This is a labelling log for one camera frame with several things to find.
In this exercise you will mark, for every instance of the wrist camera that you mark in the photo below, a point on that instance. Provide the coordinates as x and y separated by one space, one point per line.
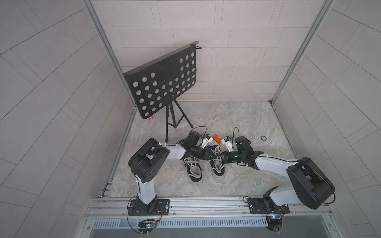
207 139
228 142

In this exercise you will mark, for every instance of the black perforated music stand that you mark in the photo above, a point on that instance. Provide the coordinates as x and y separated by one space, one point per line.
157 84

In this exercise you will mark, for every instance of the right green circuit board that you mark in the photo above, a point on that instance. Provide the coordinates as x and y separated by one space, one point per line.
275 224

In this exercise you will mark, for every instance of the aluminium rail frame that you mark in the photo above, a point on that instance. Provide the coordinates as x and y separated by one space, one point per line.
199 206

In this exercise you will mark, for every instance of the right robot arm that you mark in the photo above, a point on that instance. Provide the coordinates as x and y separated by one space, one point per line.
310 186

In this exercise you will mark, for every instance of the left green circuit board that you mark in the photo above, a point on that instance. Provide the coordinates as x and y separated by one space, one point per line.
148 224

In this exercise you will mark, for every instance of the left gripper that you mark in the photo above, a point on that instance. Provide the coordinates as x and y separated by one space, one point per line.
205 153

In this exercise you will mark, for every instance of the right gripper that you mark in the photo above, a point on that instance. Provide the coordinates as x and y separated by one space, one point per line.
226 156

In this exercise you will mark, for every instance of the orange plastic clip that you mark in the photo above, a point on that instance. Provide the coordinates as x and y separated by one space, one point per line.
217 139

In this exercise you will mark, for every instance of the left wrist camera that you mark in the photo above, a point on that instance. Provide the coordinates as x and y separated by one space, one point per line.
207 139

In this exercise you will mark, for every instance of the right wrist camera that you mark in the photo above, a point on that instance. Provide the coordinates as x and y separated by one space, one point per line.
228 142

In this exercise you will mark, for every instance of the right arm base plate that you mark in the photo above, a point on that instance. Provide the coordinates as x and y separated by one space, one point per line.
264 206

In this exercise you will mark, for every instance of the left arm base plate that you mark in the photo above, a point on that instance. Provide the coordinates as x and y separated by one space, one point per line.
148 207

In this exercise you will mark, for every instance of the black canvas sneaker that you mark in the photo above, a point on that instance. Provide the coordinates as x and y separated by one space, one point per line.
217 165
194 170

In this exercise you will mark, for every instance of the green circuit board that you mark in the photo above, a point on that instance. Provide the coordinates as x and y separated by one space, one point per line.
148 224
275 224

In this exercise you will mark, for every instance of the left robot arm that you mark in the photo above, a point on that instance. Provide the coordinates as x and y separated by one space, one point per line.
148 160

